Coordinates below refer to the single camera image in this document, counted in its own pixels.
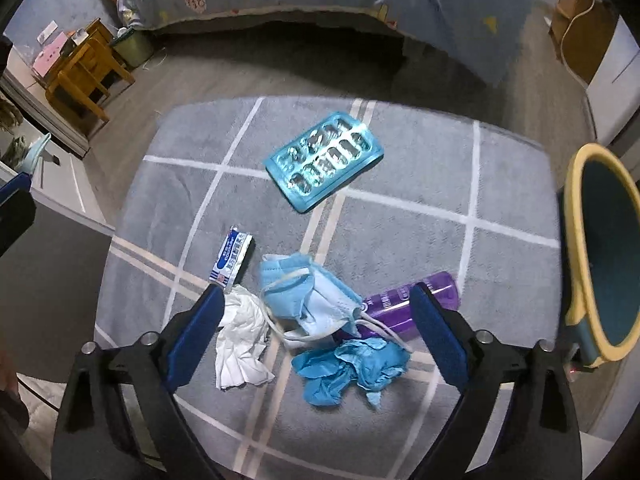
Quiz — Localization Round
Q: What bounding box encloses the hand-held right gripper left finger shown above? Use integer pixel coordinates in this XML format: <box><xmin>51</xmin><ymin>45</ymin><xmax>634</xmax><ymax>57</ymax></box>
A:
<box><xmin>50</xmin><ymin>284</ymin><xmax>226</xmax><ymax>480</ymax></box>

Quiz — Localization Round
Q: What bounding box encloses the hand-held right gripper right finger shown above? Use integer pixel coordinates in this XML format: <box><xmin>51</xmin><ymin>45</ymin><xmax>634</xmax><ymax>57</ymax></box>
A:
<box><xmin>409</xmin><ymin>281</ymin><xmax>583</xmax><ymax>480</ymax></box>

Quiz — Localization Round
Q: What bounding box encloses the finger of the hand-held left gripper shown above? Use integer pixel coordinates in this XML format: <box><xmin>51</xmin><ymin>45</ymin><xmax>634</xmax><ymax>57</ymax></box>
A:
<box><xmin>0</xmin><ymin>171</ymin><xmax>37</xmax><ymax>257</ymax></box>

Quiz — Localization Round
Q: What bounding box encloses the white tissue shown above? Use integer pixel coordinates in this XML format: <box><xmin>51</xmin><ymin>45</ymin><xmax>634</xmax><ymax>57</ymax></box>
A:
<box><xmin>215</xmin><ymin>284</ymin><xmax>277</xmax><ymax>391</ymax></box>

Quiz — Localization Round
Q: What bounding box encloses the purple plastic bottle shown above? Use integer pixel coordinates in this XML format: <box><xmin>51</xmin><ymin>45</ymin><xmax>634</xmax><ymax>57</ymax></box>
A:
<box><xmin>345</xmin><ymin>271</ymin><xmax>460</xmax><ymax>342</ymax></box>

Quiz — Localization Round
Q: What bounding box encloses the small blue white box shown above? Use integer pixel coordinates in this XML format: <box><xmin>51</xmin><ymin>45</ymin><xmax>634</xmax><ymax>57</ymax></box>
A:
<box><xmin>207</xmin><ymin>226</ymin><xmax>257</xmax><ymax>293</ymax></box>

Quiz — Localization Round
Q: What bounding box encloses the blue rubber glove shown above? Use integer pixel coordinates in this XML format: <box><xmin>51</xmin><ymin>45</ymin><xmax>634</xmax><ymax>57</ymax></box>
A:
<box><xmin>291</xmin><ymin>337</ymin><xmax>412</xmax><ymax>407</ymax></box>

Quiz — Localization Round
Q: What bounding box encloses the blue face mask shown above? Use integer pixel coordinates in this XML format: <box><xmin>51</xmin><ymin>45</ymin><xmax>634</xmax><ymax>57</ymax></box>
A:
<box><xmin>257</xmin><ymin>252</ymin><xmax>415</xmax><ymax>353</ymax></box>

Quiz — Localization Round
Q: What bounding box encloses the blue bin with yellow rim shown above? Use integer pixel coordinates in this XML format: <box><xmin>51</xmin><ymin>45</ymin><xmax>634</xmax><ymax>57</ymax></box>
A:
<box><xmin>564</xmin><ymin>142</ymin><xmax>640</xmax><ymax>368</ymax></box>

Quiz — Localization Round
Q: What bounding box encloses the teal blister tray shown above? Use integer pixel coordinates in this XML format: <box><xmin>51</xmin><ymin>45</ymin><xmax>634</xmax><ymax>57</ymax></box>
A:
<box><xmin>264</xmin><ymin>112</ymin><xmax>385</xmax><ymax>215</ymax></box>

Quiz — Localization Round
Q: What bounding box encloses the teal plastic object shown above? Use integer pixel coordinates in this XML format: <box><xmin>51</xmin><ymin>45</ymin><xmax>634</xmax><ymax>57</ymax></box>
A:
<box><xmin>22</xmin><ymin>132</ymin><xmax>52</xmax><ymax>173</ymax></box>

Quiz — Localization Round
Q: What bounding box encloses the grey checked blanket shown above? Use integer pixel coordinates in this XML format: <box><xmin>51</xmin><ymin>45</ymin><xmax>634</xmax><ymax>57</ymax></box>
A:
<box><xmin>92</xmin><ymin>95</ymin><xmax>566</xmax><ymax>480</ymax></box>

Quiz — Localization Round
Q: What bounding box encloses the pink box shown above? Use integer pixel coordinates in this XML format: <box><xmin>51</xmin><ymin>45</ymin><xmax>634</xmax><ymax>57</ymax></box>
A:
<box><xmin>32</xmin><ymin>31</ymin><xmax>69</xmax><ymax>77</ymax></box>

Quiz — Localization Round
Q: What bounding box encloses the wooden nightstand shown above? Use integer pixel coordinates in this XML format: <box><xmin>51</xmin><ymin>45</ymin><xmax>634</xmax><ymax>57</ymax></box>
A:
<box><xmin>44</xmin><ymin>17</ymin><xmax>137</xmax><ymax>123</ymax></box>

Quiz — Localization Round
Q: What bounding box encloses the green waste bin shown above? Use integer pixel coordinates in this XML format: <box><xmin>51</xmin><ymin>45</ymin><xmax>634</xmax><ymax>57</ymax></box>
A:
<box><xmin>109</xmin><ymin>27</ymin><xmax>155</xmax><ymax>70</ymax></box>

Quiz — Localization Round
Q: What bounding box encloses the wooden cabinet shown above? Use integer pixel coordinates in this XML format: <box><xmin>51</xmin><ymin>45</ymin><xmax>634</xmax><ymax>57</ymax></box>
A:
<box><xmin>549</xmin><ymin>0</ymin><xmax>618</xmax><ymax>86</ymax></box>

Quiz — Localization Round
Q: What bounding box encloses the white cable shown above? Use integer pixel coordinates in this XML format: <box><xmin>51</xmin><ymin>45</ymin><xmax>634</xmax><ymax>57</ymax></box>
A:
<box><xmin>559</xmin><ymin>0</ymin><xmax>601</xmax><ymax>87</ymax></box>

